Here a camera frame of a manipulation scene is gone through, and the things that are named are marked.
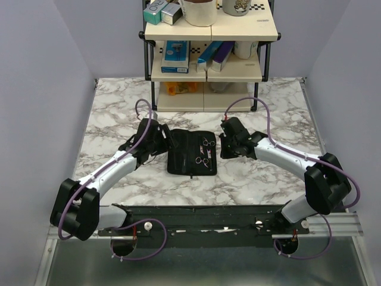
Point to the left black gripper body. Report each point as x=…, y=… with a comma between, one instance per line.
x=161, y=143

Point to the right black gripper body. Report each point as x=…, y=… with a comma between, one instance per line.
x=228, y=147

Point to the silver thinning scissors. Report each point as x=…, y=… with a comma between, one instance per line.
x=203, y=142

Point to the silver cutting scissors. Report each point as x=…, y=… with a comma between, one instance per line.
x=207, y=162

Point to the black zip tool case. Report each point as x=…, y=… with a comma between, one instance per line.
x=181, y=160

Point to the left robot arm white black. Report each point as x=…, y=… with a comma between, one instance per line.
x=77, y=211

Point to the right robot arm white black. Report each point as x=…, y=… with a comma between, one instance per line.
x=325, y=185

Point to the orange snack bag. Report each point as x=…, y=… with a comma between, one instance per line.
x=174, y=88

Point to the beige three-tier shelf rack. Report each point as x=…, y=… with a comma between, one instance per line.
x=245, y=75

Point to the grey pouch on shelf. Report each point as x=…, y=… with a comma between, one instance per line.
x=219, y=87

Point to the blue razor package box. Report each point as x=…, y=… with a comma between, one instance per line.
x=175, y=57

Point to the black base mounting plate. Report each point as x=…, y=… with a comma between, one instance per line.
x=205, y=226

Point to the blue toothpaste box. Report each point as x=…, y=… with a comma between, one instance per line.
x=205, y=59

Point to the purple toothpaste box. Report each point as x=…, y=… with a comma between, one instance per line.
x=222, y=55

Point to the white green cup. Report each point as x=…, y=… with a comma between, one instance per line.
x=245, y=50

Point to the teal white carton box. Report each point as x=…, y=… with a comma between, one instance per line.
x=152, y=13

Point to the silver grey small box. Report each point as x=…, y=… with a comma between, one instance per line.
x=171, y=13

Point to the white round tub brown lid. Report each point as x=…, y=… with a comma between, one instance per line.
x=199, y=13

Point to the white printed mug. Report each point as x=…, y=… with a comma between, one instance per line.
x=236, y=7

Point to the aluminium rail profile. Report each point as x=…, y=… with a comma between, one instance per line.
x=341, y=225

